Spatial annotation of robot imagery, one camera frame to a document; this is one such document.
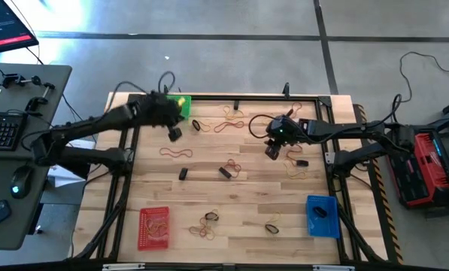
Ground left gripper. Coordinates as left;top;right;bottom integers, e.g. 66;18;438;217
133;91;185;143

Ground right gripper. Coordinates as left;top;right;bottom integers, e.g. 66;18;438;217
265;108;300;162

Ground tangle of yellow rubber bands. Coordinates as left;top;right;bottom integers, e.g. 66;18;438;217
144;218;168;239

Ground red plastic basket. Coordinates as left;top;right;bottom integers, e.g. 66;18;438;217
137;206;171;251

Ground green plastic basket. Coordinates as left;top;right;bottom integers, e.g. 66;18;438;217
165;94;193;121

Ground blue plastic basket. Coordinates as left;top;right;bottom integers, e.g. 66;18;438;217
305;194;341;239

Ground white papers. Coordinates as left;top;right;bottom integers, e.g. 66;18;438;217
47;139;97;189

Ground yellow black hazard strip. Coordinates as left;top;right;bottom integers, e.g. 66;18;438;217
353;103;405;264

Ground black metal clamp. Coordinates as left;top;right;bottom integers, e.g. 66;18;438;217
23;81;56;114
0;69;43;90

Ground red and black equipment case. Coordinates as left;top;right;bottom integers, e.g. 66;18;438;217
387;123;449;210

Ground black computer mouse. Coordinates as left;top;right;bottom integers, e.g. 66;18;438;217
9;165;34;199

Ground black keyboard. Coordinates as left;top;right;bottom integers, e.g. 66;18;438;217
0;111;28;152

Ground grey desk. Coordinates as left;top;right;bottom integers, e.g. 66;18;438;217
0;62;73;251

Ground monitor with red stripe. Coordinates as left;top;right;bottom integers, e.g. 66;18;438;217
0;0;40;56

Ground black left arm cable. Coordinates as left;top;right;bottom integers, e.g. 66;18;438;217
105;70;177;114

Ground black aluminium table frame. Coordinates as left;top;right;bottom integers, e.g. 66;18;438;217
71;93;387;264

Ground black floor cable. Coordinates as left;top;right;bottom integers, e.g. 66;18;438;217
391;50;449;114

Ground silver metal bracket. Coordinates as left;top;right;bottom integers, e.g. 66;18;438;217
102;263;146;271
312;264;356;271

